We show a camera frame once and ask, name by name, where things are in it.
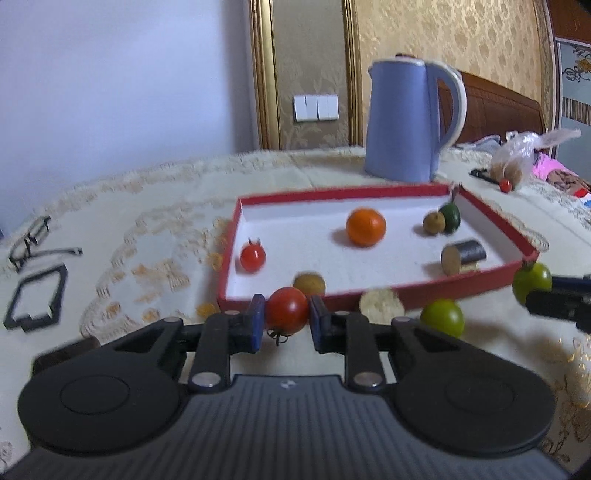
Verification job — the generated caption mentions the clear plastic bag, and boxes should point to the clear plastic bag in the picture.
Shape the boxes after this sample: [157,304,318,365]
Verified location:
[489,129,581,182]

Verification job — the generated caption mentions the small brown fruit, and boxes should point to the small brown fruit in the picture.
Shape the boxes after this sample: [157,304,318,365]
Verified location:
[422,211,447,235]
[293,272,326,297]

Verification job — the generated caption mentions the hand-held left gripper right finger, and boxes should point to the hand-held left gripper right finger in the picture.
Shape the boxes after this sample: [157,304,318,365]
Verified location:
[308,294,462,393]

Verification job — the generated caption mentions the black rectangular frame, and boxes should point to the black rectangular frame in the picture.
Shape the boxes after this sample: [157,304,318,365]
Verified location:
[4,263,69,332]

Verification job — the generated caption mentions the wooden bed headboard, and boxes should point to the wooden bed headboard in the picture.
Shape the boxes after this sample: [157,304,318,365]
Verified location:
[436,69,548,148]

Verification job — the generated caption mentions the green tomato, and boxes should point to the green tomato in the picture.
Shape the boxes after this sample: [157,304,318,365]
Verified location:
[512,262,553,306]
[420,299,465,339]

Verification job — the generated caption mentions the pink cloth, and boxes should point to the pink cloth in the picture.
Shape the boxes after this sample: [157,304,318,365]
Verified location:
[531,152,591,204]

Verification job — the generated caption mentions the cream embroidered tablecloth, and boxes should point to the cream embroidered tablecloth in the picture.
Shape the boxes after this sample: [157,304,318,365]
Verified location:
[0,145,591,480]

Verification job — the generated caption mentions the blue electric kettle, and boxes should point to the blue electric kettle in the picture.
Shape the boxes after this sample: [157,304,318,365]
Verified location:
[364,54,467,183]

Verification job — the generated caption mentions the light wooden cylinder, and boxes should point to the light wooden cylinder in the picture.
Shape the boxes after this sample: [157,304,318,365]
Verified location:
[359,288,404,325]

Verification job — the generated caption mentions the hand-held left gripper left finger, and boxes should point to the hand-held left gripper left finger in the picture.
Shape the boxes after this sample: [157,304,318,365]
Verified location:
[113,294,266,393]

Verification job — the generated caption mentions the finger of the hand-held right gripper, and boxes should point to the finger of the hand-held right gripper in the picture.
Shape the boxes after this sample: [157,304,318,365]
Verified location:
[551,275,591,292]
[525,289,591,334]

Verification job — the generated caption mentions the gold wall panel frame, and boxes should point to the gold wall panel frame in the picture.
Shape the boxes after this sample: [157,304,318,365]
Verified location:
[249,0,363,151]

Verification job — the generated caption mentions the red shallow box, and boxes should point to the red shallow box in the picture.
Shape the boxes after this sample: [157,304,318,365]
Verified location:
[216,182,540,313]

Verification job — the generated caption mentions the dark green lime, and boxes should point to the dark green lime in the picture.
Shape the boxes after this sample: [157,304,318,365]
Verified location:
[438,202,462,233]

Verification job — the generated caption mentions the dark wooden cylinder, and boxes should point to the dark wooden cylinder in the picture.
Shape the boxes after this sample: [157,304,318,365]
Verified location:
[440,239,488,277]

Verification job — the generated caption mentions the black eyeglasses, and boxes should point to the black eyeglasses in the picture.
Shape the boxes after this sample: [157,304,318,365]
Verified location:
[8,215,84,273]

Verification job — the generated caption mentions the painted wooden cabinet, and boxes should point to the painted wooden cabinet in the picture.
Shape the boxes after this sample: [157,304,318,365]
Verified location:
[547,0,591,153]

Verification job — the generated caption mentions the white wall switch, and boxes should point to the white wall switch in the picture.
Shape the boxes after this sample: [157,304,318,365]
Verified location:
[294,93,339,123]

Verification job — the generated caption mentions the orange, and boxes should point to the orange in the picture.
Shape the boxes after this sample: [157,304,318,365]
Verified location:
[346,208,387,247]

